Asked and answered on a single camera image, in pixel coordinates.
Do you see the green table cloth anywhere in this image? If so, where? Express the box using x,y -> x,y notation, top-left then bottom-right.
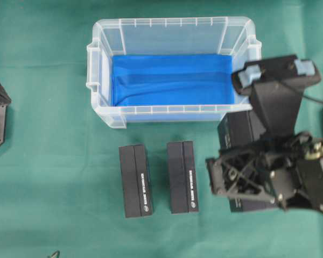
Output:
0,1 -> 323,257

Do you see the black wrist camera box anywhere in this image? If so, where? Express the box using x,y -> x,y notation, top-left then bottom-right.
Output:
231,55 -> 321,138

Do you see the small black tip object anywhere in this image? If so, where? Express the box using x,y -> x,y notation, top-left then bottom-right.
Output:
48,250 -> 60,258

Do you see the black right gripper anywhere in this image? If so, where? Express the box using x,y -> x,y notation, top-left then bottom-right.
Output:
206,132 -> 312,212

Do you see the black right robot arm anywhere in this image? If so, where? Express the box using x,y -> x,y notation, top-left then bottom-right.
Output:
206,132 -> 323,215

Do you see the clear plastic storage case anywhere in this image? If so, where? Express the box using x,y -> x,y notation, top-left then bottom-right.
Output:
86,16 -> 262,128

